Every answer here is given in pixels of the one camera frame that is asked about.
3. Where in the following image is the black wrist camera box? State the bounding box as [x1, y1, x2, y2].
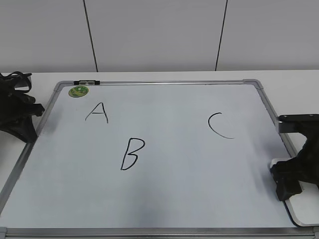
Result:
[276, 114, 319, 136]

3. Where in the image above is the white whiteboard eraser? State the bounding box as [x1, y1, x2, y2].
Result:
[270, 157, 319, 227]

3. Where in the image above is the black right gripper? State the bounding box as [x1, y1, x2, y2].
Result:
[271, 134, 319, 201]

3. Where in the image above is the aluminium framed whiteboard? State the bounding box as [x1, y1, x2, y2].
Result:
[0, 80, 319, 239]

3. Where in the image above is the green round magnet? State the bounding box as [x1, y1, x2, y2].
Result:
[68, 86, 89, 98]

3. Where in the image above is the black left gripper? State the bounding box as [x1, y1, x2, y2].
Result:
[0, 71, 45, 142]

